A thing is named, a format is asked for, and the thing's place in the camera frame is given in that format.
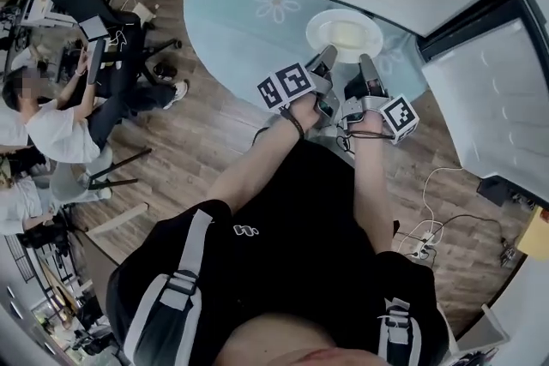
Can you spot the white chair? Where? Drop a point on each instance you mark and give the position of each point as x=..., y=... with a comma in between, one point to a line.
x=77, y=180

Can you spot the person's right hand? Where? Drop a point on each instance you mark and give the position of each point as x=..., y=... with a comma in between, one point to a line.
x=370, y=121

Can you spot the white box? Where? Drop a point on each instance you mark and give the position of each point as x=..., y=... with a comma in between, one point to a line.
x=143, y=11

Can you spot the pale yellow food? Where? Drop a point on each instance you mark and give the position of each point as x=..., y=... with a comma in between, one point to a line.
x=348, y=34

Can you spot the grey tablet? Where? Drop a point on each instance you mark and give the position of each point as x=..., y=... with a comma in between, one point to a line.
x=92, y=27

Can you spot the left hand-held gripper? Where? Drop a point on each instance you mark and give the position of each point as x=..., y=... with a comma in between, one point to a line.
x=286, y=83

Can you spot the light blue floral tablecloth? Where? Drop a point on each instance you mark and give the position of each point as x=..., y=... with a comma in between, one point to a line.
x=240, y=13

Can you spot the person's left forearm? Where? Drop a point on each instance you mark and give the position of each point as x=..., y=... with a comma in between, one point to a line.
x=253, y=167

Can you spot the person's left hand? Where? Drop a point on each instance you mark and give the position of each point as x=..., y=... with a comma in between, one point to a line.
x=303, y=110

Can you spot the black shoes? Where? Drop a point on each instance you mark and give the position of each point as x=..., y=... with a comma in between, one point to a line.
x=165, y=70

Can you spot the person's right forearm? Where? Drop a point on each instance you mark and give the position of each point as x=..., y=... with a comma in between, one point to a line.
x=372, y=193

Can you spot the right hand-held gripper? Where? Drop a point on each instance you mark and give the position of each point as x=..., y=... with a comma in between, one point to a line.
x=396, y=115

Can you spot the yellow board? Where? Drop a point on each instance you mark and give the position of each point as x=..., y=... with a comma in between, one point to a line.
x=536, y=236

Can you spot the wooden plank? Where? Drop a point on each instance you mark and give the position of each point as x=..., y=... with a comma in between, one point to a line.
x=120, y=219

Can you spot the person's black clothing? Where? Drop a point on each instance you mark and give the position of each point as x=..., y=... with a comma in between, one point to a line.
x=291, y=235

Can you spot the white power strip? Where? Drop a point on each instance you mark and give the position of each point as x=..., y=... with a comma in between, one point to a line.
x=422, y=244

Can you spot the grey chest harness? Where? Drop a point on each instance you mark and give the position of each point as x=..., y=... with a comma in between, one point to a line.
x=180, y=291

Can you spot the white plate of food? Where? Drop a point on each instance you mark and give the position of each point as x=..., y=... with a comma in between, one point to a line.
x=319, y=30

